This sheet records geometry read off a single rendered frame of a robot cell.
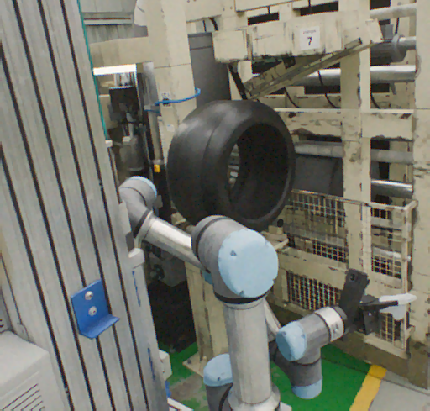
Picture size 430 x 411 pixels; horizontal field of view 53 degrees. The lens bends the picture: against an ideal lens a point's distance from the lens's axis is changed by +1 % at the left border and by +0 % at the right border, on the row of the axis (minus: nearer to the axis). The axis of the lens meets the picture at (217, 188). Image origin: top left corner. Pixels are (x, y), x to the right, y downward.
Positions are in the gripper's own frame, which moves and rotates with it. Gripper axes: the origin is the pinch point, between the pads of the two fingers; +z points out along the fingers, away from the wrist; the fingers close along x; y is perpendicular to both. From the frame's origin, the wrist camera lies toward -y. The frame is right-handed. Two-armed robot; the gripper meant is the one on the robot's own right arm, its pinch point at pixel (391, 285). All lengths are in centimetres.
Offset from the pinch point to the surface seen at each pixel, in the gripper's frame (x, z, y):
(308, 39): -60, 33, -72
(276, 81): -92, 38, -59
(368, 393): -70, 49, 98
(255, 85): -104, 35, -60
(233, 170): -131, 29, -17
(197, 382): -126, -18, 90
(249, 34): -87, 25, -81
